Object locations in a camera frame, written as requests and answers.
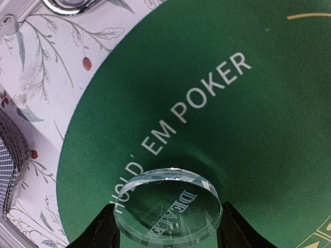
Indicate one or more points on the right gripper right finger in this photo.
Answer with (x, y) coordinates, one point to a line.
(235, 232)

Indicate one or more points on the blue playing card deck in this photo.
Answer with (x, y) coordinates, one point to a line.
(15, 156)

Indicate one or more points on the round green poker mat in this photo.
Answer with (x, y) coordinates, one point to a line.
(235, 91)

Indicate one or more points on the aluminium poker chip case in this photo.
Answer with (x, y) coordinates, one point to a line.
(21, 9)

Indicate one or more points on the clear acrylic dealer button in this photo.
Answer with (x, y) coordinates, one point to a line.
(168, 207)

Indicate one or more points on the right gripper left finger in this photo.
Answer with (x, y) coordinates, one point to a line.
(101, 232)

